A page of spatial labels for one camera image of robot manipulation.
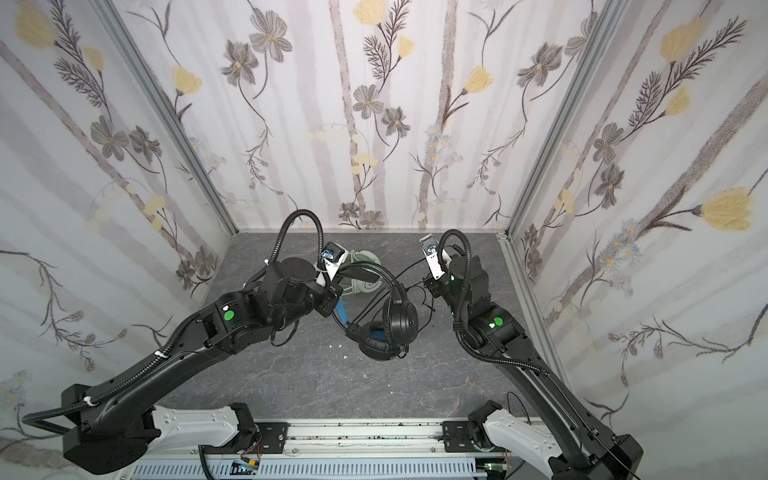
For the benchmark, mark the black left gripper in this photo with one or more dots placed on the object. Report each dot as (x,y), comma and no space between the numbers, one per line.
(330,298)

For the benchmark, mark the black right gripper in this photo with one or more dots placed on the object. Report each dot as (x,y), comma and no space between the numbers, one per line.
(435,285)

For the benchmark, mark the mint green over-ear headphones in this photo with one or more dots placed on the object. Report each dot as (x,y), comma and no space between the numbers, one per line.
(362,281)

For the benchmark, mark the black and blue headphones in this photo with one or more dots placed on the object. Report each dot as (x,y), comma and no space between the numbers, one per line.
(388,336)

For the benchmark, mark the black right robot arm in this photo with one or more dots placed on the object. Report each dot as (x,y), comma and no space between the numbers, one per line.
(571,443)

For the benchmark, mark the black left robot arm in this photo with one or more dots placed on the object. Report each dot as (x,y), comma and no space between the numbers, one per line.
(120,420)

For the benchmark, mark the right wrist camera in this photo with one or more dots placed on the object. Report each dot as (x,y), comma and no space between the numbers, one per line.
(437,259)

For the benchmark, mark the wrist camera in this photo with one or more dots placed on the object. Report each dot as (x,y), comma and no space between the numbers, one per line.
(437,259)
(332,258)

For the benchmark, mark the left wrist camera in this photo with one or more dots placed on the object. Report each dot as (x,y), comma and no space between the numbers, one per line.
(332,258)

